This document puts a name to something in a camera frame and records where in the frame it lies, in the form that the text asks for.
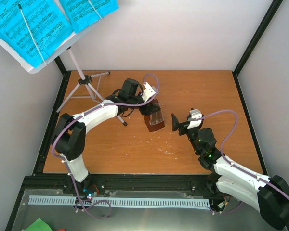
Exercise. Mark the blue sheet music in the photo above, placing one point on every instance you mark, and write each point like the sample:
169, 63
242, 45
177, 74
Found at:
83, 13
33, 28

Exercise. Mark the green paper scrap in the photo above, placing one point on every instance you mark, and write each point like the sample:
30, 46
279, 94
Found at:
38, 225

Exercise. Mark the black aluminium frame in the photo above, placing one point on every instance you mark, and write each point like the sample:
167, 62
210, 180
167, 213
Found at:
191, 184

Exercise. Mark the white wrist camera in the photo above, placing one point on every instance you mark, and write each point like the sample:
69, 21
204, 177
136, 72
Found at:
148, 91
194, 119

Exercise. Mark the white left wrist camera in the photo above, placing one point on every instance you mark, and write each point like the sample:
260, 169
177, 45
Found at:
148, 91

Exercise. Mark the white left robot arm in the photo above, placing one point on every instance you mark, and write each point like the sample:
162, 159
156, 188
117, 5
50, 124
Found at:
70, 133

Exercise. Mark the brown wooden metronome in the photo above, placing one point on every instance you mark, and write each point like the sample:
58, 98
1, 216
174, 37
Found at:
152, 128

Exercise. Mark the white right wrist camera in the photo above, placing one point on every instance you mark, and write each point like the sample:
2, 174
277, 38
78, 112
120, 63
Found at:
194, 119

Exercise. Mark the clear plastic metronome cover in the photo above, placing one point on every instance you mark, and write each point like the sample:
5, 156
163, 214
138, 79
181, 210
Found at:
156, 119

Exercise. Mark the light blue cable duct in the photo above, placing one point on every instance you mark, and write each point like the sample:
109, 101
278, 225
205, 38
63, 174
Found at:
116, 202

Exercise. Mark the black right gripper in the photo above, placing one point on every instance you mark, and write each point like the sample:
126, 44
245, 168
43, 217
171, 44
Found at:
176, 125

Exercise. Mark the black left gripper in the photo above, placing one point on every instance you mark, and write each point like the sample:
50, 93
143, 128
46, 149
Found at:
147, 110

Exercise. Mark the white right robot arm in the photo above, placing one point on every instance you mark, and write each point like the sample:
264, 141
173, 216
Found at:
268, 195

